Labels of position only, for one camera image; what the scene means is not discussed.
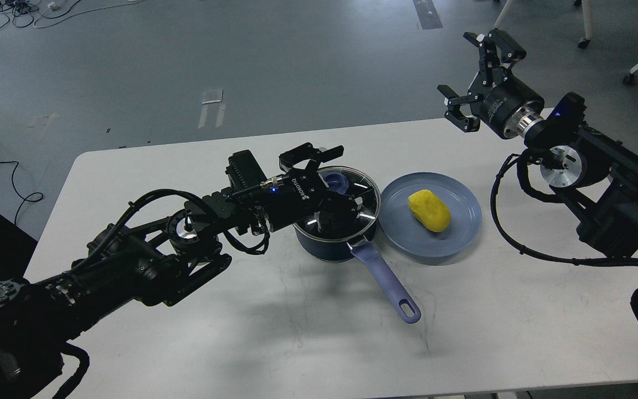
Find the yellow potato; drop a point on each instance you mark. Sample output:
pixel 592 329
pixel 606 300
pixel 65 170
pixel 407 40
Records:
pixel 430 210

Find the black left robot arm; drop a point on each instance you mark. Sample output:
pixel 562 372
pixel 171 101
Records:
pixel 164 247

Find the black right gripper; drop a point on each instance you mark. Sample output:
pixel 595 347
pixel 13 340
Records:
pixel 494 105

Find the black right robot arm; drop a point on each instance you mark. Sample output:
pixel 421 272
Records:
pixel 565 161

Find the blue round plate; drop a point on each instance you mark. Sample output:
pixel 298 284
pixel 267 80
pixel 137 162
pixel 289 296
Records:
pixel 404 230

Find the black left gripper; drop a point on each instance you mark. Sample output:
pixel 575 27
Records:
pixel 285 199

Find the glass pot lid blue knob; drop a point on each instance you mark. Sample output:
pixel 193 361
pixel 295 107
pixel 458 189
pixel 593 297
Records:
pixel 349 181

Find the dark blue saucepan purple handle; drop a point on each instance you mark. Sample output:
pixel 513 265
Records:
pixel 362 248

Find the white chair legs with casters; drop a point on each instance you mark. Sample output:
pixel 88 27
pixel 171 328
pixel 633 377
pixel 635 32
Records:
pixel 583 6

